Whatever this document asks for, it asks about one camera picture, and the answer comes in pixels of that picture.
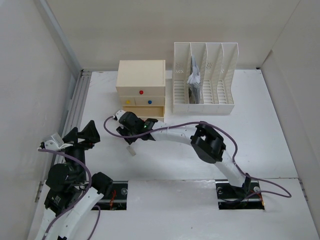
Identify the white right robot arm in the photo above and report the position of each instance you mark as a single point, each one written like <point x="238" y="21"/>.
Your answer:
<point x="207" y="143"/>

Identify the grey setup guide booklet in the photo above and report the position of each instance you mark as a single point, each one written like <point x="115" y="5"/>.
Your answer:
<point x="194" y="81"/>

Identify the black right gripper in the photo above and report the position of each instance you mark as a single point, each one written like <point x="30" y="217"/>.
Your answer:
<point x="121" y="130"/>

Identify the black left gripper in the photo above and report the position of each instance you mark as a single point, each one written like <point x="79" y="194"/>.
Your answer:
<point x="89" y="133"/>

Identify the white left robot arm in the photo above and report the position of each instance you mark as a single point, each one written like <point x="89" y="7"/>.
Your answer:
<point x="73" y="190"/>

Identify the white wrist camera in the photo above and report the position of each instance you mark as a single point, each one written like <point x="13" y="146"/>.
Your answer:
<point x="118" y="115"/>
<point x="53" y="142"/>

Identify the beige wooden drawer cabinet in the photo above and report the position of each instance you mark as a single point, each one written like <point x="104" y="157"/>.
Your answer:
<point x="141" y="87"/>

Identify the aluminium frame rail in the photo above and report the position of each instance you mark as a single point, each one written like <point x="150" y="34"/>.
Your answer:
<point x="75" y="105"/>

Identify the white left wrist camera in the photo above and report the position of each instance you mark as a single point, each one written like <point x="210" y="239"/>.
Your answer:
<point x="53" y="142"/>

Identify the grey eraser block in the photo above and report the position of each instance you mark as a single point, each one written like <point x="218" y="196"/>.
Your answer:
<point x="131" y="150"/>

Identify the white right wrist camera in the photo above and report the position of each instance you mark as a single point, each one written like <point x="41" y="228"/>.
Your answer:
<point x="118" y="115"/>

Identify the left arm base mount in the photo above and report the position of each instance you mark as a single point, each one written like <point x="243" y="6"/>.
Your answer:
<point x="117" y="196"/>

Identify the white plastic file organizer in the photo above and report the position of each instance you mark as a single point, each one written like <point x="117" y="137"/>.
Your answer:
<point x="217" y="63"/>

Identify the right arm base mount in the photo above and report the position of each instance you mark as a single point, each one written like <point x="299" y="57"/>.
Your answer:
<point x="235" y="198"/>

